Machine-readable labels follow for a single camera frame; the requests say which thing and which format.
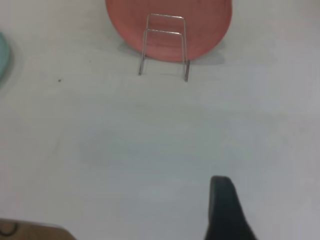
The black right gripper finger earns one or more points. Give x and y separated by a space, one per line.
225 212

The green round plate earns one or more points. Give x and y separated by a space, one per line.
3 57

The pink round plate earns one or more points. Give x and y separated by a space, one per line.
125 25

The brown wooden board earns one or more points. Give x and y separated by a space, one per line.
37 232

